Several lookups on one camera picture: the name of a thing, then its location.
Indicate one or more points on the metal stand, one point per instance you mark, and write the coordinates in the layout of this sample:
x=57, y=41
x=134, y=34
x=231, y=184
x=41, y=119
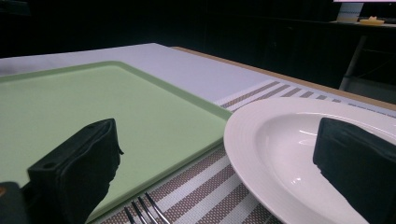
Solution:
x=355, y=62

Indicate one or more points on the white paper cup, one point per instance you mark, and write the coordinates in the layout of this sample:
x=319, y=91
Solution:
x=349, y=12

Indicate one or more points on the white deep plate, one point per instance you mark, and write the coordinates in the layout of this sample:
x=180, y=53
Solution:
x=280, y=155

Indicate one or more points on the silver metal fork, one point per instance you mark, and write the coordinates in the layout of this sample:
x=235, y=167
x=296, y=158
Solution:
x=146, y=211

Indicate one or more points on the green plastic tray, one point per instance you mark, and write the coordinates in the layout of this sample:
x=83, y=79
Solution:
x=149, y=124

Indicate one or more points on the striped woven placemat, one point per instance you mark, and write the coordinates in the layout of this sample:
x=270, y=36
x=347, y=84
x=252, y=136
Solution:
x=202, y=193

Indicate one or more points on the yellow small dish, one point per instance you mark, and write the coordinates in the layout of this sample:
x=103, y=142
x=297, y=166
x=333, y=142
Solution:
x=372, y=21

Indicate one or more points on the white tablecloth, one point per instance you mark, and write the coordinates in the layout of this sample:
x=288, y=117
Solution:
x=186, y=68

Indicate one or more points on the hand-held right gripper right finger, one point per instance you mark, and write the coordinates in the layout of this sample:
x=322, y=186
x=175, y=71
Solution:
x=358, y=161

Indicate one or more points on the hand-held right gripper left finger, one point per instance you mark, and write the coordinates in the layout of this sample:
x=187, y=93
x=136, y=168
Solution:
x=77, y=174

